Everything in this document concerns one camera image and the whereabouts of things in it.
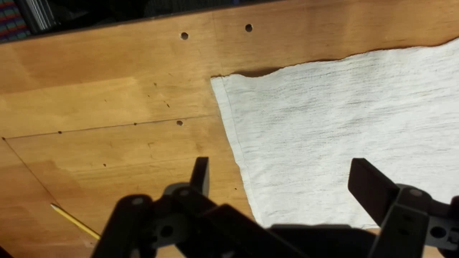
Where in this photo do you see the yellow pencil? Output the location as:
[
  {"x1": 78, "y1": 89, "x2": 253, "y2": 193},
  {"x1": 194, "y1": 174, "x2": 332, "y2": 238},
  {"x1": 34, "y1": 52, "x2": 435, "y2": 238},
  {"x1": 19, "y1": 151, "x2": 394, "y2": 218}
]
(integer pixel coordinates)
[{"x1": 49, "y1": 203, "x2": 102, "y2": 241}]

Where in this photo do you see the white cloth towel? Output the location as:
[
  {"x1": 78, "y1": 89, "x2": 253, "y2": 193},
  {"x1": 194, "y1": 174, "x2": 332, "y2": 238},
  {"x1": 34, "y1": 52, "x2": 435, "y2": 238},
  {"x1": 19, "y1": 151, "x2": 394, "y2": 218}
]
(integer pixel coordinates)
[{"x1": 210, "y1": 38, "x2": 459, "y2": 231}]

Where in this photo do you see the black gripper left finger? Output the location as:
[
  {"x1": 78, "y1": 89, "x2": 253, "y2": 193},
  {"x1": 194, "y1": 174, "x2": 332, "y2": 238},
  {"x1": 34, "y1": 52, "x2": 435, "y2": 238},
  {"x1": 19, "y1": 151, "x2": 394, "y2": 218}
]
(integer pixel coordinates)
[{"x1": 90, "y1": 155, "x2": 308, "y2": 258}]

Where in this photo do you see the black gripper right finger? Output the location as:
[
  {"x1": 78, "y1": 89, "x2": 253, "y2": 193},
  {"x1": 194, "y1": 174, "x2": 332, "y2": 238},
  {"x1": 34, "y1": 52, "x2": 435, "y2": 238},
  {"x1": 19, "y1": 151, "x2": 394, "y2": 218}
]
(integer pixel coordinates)
[{"x1": 346, "y1": 157, "x2": 459, "y2": 258}]

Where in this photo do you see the multicolour patterned panel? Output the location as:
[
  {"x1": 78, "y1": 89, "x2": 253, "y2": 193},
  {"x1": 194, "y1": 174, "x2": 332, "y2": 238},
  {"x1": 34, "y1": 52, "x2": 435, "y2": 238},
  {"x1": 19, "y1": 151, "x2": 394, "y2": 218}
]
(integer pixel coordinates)
[{"x1": 0, "y1": 0, "x2": 32, "y2": 43}]

